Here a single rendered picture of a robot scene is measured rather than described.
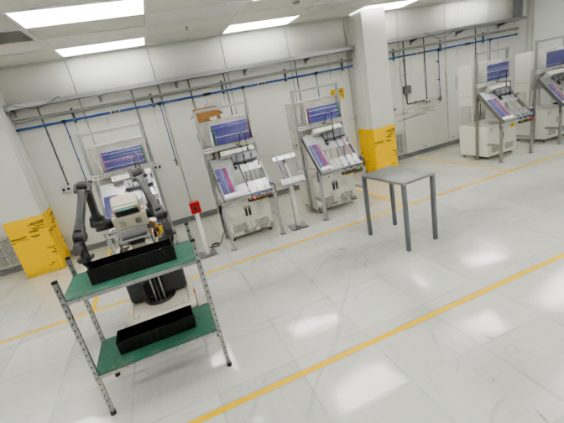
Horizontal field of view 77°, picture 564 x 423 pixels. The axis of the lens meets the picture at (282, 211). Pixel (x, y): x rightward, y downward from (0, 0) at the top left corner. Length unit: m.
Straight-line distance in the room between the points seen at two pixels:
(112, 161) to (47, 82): 2.04
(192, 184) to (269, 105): 2.04
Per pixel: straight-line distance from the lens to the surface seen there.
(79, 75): 6.58
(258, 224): 5.29
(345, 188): 5.74
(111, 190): 5.05
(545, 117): 8.70
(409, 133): 8.47
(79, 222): 2.75
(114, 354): 3.09
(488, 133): 7.58
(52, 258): 6.49
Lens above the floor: 1.94
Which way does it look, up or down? 19 degrees down
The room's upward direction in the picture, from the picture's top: 11 degrees counter-clockwise
